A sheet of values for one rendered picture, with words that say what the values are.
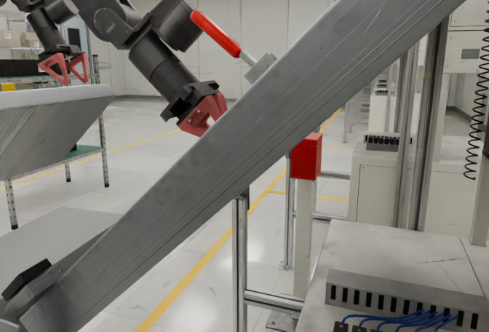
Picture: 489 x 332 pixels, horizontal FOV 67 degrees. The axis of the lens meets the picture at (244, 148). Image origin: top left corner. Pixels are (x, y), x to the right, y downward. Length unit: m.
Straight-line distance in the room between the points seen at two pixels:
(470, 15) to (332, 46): 1.50
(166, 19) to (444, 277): 0.72
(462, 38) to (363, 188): 0.75
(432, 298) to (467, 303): 0.05
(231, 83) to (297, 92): 9.53
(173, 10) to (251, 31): 9.10
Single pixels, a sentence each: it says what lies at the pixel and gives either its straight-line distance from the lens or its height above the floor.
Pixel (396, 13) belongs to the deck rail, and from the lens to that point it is 0.30.
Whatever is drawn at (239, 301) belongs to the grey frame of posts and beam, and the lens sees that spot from 1.31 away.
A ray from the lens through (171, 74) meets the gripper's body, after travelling 0.56.
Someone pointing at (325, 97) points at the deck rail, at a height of 1.02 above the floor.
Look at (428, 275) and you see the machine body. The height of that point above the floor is 0.62.
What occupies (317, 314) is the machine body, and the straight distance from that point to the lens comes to 0.72.
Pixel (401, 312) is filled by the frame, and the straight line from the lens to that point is 0.74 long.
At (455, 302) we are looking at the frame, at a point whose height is 0.66.
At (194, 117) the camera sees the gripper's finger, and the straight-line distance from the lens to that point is 0.55.
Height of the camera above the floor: 1.05
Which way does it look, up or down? 13 degrees down
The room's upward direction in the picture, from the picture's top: straight up
